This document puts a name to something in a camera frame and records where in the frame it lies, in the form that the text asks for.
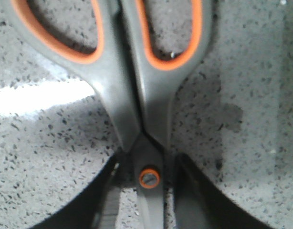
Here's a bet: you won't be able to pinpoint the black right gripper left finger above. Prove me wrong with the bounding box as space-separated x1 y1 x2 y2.
34 156 120 229

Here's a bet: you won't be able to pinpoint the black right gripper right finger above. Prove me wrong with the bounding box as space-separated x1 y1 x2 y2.
173 154 269 229

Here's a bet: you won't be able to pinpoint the grey orange scissors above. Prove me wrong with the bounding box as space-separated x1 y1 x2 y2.
4 0 212 229

